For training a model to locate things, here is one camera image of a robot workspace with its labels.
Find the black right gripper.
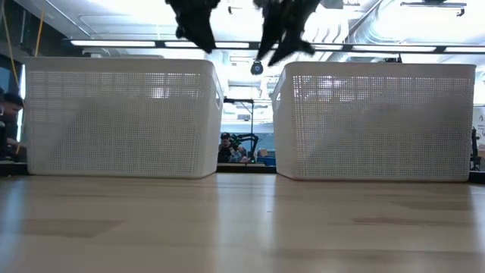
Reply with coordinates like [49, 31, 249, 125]
[252, 0, 321, 67]

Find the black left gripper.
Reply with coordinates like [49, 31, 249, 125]
[164, 0, 222, 55]

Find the long ceiling light bar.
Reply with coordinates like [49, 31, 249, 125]
[62, 37, 485, 55]

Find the white perforated plastic basket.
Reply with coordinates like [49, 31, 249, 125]
[271, 61, 477, 183]
[23, 56, 225, 180]

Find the blue bin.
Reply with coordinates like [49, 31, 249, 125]
[257, 149, 277, 168]

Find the person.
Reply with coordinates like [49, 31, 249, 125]
[217, 131, 252, 165]
[0, 92, 28, 163]

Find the black ceiling track fixture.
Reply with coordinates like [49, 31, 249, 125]
[400, 1, 468, 18]

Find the black tripod stand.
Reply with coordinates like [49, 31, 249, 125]
[469, 126, 483, 172]

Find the round black overhead camera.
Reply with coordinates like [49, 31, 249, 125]
[249, 59, 264, 77]

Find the yellow cable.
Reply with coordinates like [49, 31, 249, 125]
[34, 6, 46, 58]
[1, 0, 20, 89]

